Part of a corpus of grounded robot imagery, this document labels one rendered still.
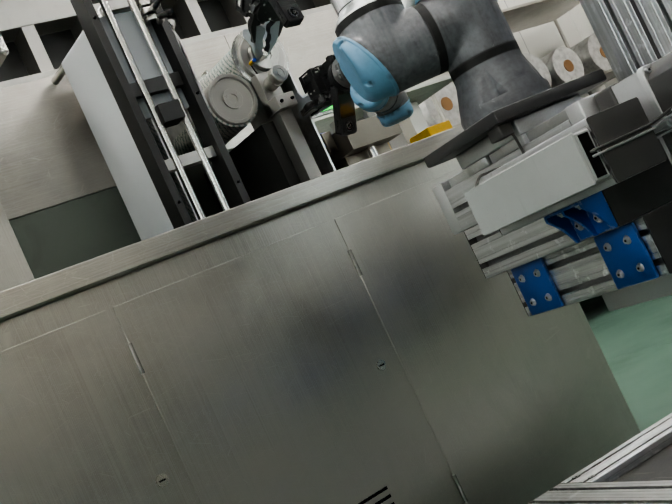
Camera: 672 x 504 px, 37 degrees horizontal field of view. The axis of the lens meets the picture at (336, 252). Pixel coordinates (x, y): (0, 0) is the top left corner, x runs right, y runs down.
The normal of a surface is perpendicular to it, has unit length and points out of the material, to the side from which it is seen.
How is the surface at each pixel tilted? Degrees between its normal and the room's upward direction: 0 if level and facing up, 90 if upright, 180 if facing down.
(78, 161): 90
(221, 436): 90
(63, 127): 90
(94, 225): 90
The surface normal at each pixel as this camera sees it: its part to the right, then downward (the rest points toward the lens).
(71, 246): 0.50, -0.28
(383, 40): -0.04, -0.18
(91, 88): -0.75, 0.32
